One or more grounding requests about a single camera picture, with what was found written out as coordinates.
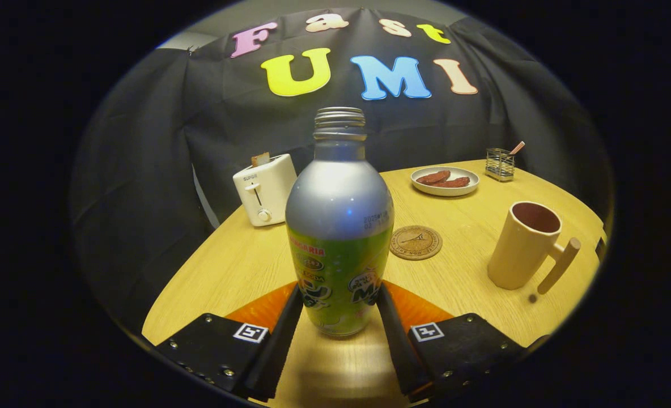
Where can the black backdrop cloth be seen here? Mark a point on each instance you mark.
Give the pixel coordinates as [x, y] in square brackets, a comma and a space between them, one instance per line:
[143, 170]

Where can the wooden table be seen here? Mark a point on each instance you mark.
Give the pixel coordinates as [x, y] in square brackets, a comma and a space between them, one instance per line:
[460, 294]

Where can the white toaster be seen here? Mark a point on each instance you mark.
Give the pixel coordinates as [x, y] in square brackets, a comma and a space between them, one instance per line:
[267, 190]

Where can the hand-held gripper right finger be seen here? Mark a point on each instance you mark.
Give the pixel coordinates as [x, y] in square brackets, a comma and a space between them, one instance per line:
[398, 351]

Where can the pink straw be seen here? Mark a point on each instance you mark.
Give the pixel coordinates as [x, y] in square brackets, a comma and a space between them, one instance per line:
[517, 148]

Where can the round cork coaster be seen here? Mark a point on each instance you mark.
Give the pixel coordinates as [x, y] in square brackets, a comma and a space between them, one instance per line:
[416, 243]

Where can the white oval plate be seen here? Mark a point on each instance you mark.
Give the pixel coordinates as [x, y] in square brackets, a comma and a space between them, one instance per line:
[443, 191]

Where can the toast slice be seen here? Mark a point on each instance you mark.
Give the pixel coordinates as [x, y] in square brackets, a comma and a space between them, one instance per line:
[260, 158]

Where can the brown sausage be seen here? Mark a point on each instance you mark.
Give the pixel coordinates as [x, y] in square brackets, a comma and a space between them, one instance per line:
[454, 182]
[433, 177]

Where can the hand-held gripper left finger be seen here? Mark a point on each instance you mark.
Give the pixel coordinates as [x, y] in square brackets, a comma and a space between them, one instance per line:
[279, 351]

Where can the silver green label juice bottle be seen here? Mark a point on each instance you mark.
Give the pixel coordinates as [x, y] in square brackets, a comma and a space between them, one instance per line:
[338, 198]

